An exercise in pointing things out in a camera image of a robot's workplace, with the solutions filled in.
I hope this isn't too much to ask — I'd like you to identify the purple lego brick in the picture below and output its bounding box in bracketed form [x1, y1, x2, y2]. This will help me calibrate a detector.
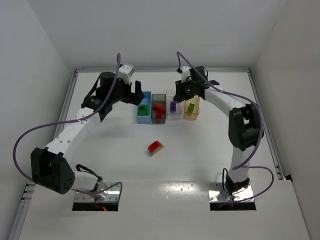
[169, 101, 177, 113]

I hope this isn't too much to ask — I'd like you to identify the green lego plate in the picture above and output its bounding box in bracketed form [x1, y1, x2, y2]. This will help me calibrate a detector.
[138, 104, 149, 111]

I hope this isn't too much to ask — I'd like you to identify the lime green lego brick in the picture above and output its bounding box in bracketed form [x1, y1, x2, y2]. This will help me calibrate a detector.
[187, 103, 195, 114]

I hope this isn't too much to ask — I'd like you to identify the green number lego brick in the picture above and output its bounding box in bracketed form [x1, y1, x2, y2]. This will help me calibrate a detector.
[138, 110, 148, 116]

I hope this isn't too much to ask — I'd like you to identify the red and green lego block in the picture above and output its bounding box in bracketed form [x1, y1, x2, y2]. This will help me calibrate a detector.
[155, 110, 163, 119]

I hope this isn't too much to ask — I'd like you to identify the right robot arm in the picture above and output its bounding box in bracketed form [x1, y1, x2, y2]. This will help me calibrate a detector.
[173, 66, 263, 195]

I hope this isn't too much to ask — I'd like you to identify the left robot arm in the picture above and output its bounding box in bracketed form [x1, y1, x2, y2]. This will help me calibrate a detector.
[30, 65, 145, 195]

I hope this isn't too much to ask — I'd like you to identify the blue container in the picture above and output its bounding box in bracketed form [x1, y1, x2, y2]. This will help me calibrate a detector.
[136, 91, 152, 124]

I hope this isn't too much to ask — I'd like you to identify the clear container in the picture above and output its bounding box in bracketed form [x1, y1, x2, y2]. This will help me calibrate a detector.
[166, 90, 182, 121]

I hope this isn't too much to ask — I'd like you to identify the amber container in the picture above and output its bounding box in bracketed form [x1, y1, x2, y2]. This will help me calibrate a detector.
[183, 95, 200, 120]

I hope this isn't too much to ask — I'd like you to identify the dark grey container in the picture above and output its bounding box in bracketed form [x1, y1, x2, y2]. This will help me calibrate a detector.
[151, 93, 167, 124]

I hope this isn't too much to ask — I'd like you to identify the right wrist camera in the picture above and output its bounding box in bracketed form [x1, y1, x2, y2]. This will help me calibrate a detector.
[176, 66, 191, 83]

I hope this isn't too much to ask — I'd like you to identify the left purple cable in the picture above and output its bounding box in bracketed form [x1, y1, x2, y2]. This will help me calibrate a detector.
[12, 52, 123, 198]

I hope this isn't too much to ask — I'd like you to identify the purple cable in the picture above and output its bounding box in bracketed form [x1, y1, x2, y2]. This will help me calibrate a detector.
[175, 51, 275, 207]
[12, 52, 123, 198]

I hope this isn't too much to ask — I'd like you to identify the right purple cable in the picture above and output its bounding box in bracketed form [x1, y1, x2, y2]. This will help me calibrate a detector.
[175, 51, 275, 207]

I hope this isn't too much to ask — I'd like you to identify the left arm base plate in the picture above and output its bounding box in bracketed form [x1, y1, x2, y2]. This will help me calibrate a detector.
[73, 181, 123, 204]

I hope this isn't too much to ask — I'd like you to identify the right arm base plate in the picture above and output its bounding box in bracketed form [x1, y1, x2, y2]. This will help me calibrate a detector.
[207, 182, 255, 204]

